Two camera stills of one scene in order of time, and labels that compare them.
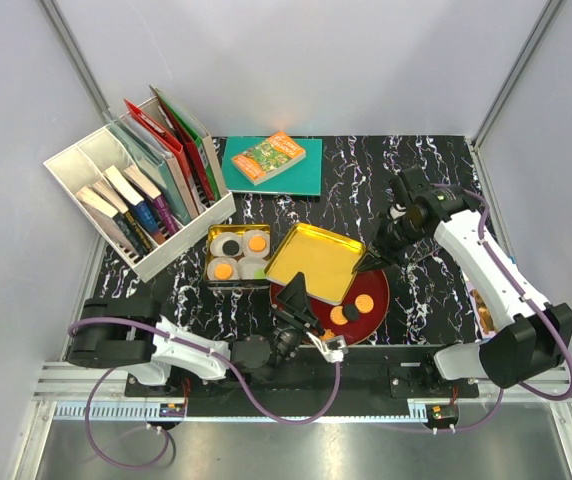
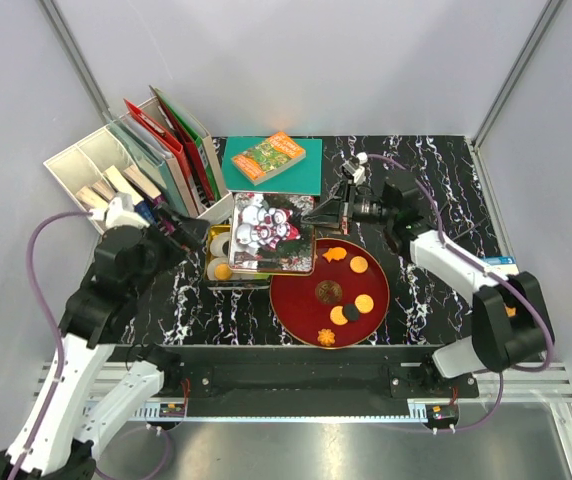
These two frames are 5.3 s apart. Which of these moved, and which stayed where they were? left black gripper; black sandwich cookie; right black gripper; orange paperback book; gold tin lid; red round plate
Moved: right black gripper; left black gripper; gold tin lid
Stayed: orange paperback book; black sandwich cookie; red round plate
